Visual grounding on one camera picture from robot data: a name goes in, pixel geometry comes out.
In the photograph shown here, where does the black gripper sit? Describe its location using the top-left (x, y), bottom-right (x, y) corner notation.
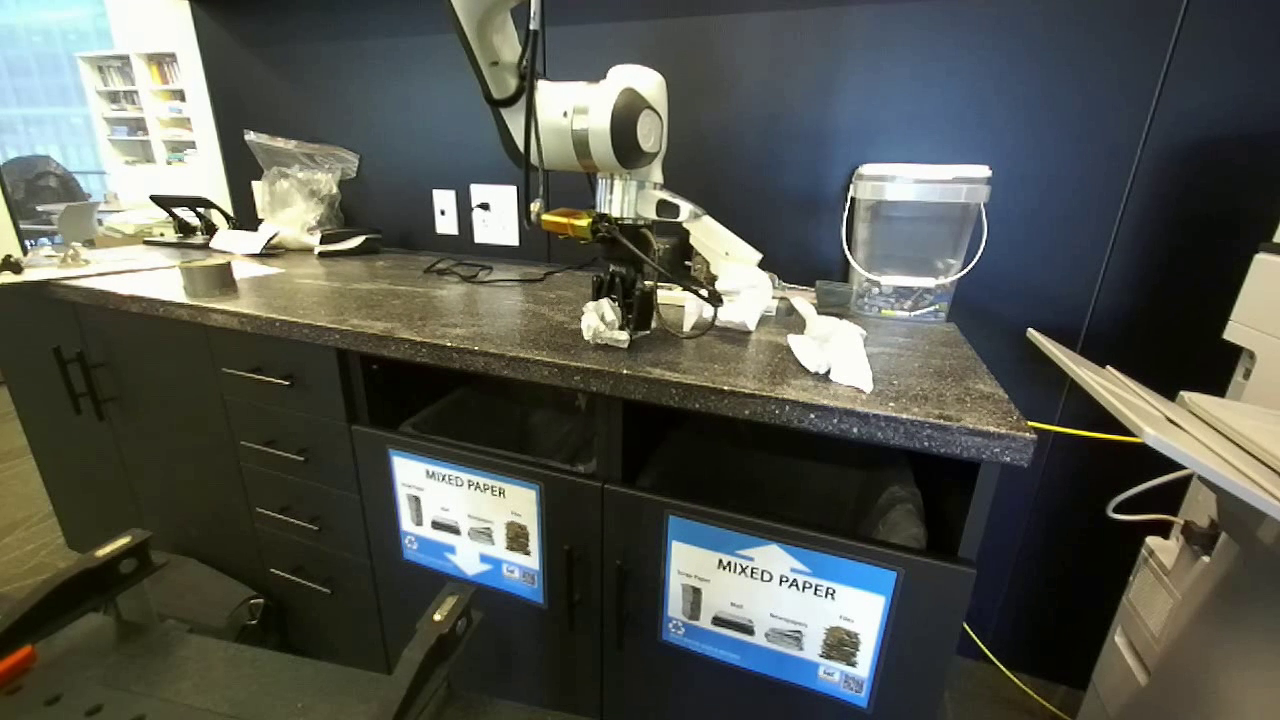
top-left (588, 207), bottom-right (724, 340)

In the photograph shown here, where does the white scribbled paper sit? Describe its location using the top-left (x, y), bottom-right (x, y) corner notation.
top-left (576, 290), bottom-right (641, 354)

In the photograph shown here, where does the large creased white paper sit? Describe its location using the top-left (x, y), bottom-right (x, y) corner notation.
top-left (779, 286), bottom-right (878, 399)

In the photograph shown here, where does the dark bin door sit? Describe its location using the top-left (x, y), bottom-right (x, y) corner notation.
top-left (352, 425), bottom-right (606, 715)
top-left (596, 482), bottom-right (980, 720)

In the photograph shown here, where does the small grey box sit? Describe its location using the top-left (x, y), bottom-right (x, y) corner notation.
top-left (812, 275), bottom-right (858, 318)

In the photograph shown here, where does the black and white flat object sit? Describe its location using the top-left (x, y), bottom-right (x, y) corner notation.
top-left (312, 229), bottom-right (384, 260)

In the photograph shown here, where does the blue sign, arrow under text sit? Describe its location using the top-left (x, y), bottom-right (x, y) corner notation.
top-left (384, 445), bottom-right (548, 607)

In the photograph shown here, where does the clear plastic bucket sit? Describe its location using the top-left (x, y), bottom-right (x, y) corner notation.
top-left (835, 159), bottom-right (996, 327)

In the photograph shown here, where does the clear plastic zip bag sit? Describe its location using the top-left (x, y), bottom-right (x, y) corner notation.
top-left (240, 125), bottom-right (363, 253)

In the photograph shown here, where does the blue sign, arrow over text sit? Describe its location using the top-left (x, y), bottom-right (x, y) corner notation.
top-left (660, 512), bottom-right (901, 712)

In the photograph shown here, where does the white paper stack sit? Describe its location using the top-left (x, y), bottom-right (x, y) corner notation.
top-left (208, 225), bottom-right (285, 260)

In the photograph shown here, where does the black desk stand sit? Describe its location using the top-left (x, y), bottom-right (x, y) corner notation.
top-left (144, 190), bottom-right (240, 253)

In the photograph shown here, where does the dark cabinet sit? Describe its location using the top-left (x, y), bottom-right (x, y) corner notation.
top-left (0, 285), bottom-right (996, 720)

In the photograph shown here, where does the large flat white sheet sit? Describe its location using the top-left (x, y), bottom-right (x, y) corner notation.
top-left (23, 244), bottom-right (289, 286)

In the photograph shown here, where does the white cubby shelf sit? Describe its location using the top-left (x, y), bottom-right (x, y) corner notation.
top-left (76, 44), bottom-right (204, 175)

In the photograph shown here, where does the black domed object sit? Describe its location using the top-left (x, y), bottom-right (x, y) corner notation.
top-left (0, 151), bottom-right (96, 253)

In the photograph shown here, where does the large white printer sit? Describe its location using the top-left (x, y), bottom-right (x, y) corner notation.
top-left (1019, 225), bottom-right (1280, 720)

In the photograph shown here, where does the gold wrist camera bar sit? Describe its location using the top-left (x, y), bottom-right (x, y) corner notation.
top-left (527, 199), bottom-right (606, 247)

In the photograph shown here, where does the large white wall plate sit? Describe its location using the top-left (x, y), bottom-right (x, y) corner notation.
top-left (468, 180), bottom-right (525, 253)

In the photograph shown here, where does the thin black cable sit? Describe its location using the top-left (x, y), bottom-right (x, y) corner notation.
top-left (419, 253), bottom-right (561, 286)

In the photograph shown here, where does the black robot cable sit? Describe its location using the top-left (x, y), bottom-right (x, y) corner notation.
top-left (483, 0), bottom-right (552, 171)

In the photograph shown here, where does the metal drawer handle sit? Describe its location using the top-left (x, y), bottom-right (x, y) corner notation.
top-left (236, 436), bottom-right (312, 468)
top-left (217, 362), bottom-right (295, 393)
top-left (250, 505), bottom-right (325, 537)
top-left (265, 562), bottom-right (335, 598)

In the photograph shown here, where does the yellow cable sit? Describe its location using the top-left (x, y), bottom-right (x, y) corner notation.
top-left (957, 414), bottom-right (1152, 720)

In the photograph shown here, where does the white cable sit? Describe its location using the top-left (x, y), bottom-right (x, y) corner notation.
top-left (1098, 462), bottom-right (1198, 530)

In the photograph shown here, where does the black vertical cabinet handle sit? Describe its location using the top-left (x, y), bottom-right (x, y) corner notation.
top-left (53, 342), bottom-right (85, 421)
top-left (76, 347), bottom-right (111, 425)

